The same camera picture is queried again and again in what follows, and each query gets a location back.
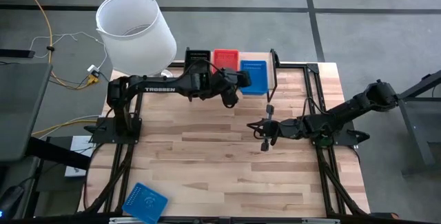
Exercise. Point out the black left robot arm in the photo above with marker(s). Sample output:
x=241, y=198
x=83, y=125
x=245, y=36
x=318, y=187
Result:
x=158, y=89

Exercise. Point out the silver lamp base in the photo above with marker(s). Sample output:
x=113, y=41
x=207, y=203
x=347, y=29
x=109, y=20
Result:
x=167, y=73

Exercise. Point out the grey metal cart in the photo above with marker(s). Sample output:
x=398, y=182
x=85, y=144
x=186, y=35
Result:
x=417, y=120

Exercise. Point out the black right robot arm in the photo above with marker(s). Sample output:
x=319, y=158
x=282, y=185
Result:
x=344, y=113

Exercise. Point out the black power strip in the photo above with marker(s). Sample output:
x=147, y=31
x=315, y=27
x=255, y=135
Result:
x=17, y=53

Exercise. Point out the yellow plug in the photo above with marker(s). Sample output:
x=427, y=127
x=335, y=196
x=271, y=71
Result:
x=93, y=79

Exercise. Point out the black desk support bar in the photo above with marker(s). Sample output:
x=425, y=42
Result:
x=58, y=153

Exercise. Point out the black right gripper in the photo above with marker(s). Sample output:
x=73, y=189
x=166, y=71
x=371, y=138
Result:
x=282, y=127

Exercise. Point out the orange plastic basket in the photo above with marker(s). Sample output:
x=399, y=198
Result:
x=225, y=58

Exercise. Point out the black plastic basket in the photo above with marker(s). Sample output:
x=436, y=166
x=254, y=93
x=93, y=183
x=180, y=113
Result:
x=198, y=56

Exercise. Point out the black aluminium table frame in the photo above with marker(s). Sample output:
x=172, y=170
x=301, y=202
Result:
x=296, y=66

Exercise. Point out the silver metal bracket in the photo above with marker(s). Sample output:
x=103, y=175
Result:
x=320, y=221
x=127, y=220

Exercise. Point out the white lamp shade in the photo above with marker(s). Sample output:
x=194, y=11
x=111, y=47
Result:
x=138, y=45

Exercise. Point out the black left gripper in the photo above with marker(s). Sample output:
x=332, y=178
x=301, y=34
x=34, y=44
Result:
x=227, y=86

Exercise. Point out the white power adapter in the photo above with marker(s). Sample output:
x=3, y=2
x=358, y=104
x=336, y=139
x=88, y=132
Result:
x=93, y=68

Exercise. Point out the grey desk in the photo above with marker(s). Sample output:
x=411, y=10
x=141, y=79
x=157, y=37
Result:
x=20, y=107

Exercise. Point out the wooden shelf black metal frame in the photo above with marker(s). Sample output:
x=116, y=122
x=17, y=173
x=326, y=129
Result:
x=255, y=56

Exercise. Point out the white box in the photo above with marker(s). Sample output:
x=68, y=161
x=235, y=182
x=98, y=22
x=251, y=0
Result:
x=81, y=146

